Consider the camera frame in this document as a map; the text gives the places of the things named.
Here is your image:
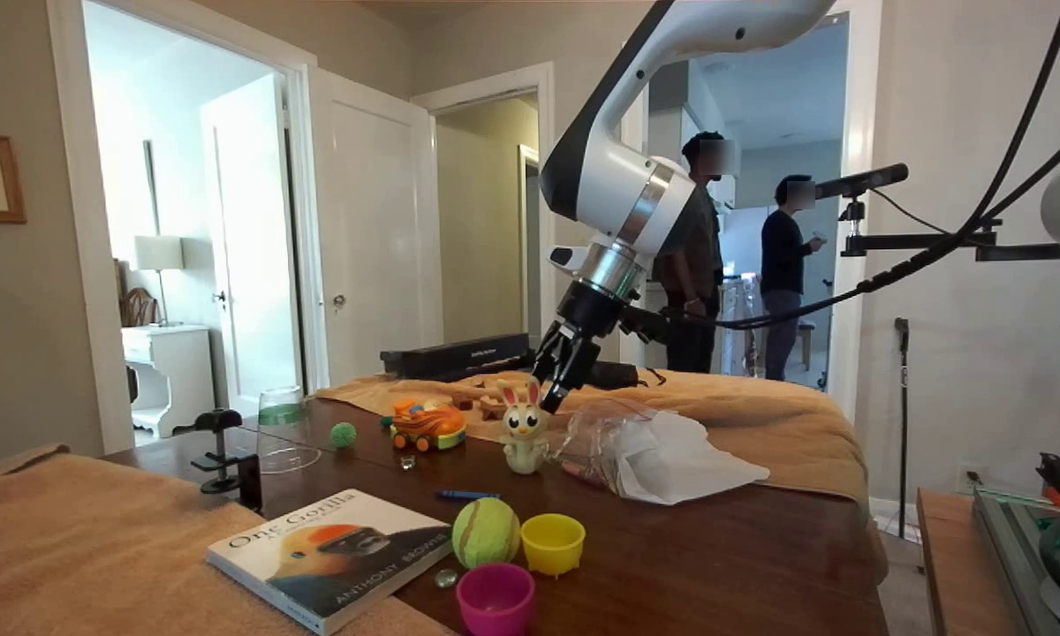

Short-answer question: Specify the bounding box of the clear bag with white paper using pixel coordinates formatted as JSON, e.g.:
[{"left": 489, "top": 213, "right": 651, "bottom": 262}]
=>
[{"left": 551, "top": 400, "right": 774, "bottom": 508}]

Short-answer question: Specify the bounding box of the long black case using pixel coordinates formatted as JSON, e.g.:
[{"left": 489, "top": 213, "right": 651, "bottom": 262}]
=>
[{"left": 377, "top": 334, "right": 539, "bottom": 383}]

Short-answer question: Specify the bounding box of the cream bunny plush toy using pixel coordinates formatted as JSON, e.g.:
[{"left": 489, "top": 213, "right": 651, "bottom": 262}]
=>
[{"left": 499, "top": 392, "right": 559, "bottom": 482}]

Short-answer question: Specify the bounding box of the gray metal base plate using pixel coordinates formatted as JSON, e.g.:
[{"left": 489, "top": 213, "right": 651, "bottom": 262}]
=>
[{"left": 968, "top": 478, "right": 1060, "bottom": 636}]

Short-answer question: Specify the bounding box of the yellow-green tennis ball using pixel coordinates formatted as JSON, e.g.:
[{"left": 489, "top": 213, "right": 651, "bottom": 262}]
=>
[{"left": 450, "top": 494, "right": 523, "bottom": 574}]

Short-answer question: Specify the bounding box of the clear plastic cup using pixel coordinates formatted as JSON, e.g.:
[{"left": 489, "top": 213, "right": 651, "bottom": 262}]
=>
[{"left": 253, "top": 392, "right": 325, "bottom": 478}]

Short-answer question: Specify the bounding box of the pink plastic cup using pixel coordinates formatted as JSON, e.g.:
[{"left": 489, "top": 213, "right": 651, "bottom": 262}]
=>
[{"left": 453, "top": 562, "right": 539, "bottom": 636}]

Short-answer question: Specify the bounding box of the white table lamp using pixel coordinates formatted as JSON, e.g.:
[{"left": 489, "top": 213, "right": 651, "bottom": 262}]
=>
[{"left": 129, "top": 233, "right": 192, "bottom": 330}]

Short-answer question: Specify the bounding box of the light wooden side table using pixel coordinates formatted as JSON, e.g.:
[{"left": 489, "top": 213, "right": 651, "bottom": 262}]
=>
[{"left": 914, "top": 487, "right": 1029, "bottom": 636}]

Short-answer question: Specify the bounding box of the thin black camera cable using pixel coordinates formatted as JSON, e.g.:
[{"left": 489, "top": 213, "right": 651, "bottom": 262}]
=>
[{"left": 867, "top": 184, "right": 962, "bottom": 241}]

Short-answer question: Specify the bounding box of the bird cover book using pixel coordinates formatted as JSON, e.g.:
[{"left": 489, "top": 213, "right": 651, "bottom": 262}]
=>
[{"left": 200, "top": 483, "right": 453, "bottom": 636}]

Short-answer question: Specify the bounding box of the large tan terry towel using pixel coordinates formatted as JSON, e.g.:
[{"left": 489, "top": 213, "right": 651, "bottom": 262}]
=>
[{"left": 314, "top": 367, "right": 876, "bottom": 508}]

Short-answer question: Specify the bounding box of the flat black device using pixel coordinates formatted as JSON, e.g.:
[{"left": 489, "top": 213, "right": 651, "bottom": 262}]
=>
[{"left": 584, "top": 357, "right": 645, "bottom": 392}]

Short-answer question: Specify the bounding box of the brown figurine on nightstand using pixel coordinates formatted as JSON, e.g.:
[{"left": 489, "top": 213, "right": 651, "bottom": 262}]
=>
[{"left": 116, "top": 284, "right": 161, "bottom": 334}]

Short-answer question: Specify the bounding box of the white nightstand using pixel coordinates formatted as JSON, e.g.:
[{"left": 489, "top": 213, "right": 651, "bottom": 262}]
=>
[{"left": 119, "top": 323, "right": 224, "bottom": 444}]

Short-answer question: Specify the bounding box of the yellow plastic cup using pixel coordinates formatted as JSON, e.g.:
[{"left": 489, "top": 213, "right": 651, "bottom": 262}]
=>
[{"left": 514, "top": 508, "right": 591, "bottom": 579}]

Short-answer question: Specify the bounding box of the white panel door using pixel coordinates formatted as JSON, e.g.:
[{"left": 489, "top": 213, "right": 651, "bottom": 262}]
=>
[{"left": 307, "top": 69, "right": 446, "bottom": 392}]

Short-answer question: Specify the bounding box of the orange toy car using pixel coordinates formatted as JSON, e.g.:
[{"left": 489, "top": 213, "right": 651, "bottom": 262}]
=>
[{"left": 380, "top": 397, "right": 474, "bottom": 460}]

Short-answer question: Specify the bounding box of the black camera on mount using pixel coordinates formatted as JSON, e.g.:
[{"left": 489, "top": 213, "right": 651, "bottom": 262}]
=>
[{"left": 805, "top": 160, "right": 911, "bottom": 206}]

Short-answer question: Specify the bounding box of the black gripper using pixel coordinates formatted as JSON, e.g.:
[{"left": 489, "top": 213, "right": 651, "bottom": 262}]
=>
[{"left": 532, "top": 278, "right": 645, "bottom": 416}]

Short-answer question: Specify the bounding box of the tan towel under book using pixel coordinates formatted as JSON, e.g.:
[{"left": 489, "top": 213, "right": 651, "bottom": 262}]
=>
[{"left": 0, "top": 454, "right": 457, "bottom": 636}]

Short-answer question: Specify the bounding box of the black upright stick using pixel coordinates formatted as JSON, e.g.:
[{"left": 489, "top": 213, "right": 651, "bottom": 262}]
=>
[{"left": 889, "top": 315, "right": 914, "bottom": 508}]

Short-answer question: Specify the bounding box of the black clamp stand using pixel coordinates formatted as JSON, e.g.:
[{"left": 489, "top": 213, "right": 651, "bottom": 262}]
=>
[{"left": 168, "top": 330, "right": 261, "bottom": 497}]

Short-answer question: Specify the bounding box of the small brown toy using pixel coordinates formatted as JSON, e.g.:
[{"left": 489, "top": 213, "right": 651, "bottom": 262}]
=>
[{"left": 453, "top": 376, "right": 545, "bottom": 423}]

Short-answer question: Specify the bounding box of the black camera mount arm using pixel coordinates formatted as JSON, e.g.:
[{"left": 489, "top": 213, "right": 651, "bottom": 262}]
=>
[{"left": 837, "top": 217, "right": 1060, "bottom": 266}]

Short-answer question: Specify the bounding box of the person in dark shirt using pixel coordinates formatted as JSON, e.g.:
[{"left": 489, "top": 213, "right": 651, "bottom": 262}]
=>
[{"left": 756, "top": 172, "right": 829, "bottom": 385}]

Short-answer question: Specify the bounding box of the person in gray shirt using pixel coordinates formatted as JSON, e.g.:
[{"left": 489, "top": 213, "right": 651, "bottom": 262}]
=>
[{"left": 651, "top": 126, "right": 731, "bottom": 379}]

